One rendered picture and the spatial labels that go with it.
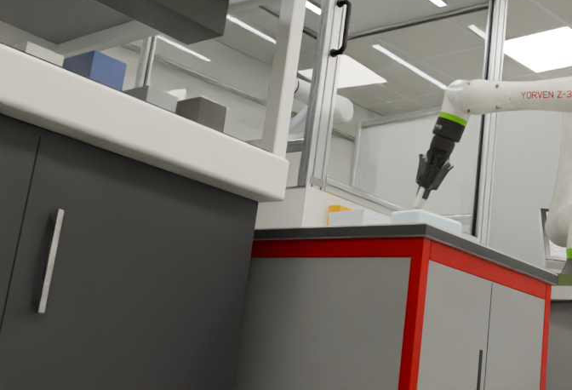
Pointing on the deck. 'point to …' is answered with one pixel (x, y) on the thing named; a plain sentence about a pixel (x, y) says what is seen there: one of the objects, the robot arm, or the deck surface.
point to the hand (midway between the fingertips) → (420, 198)
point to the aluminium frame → (328, 24)
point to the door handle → (344, 27)
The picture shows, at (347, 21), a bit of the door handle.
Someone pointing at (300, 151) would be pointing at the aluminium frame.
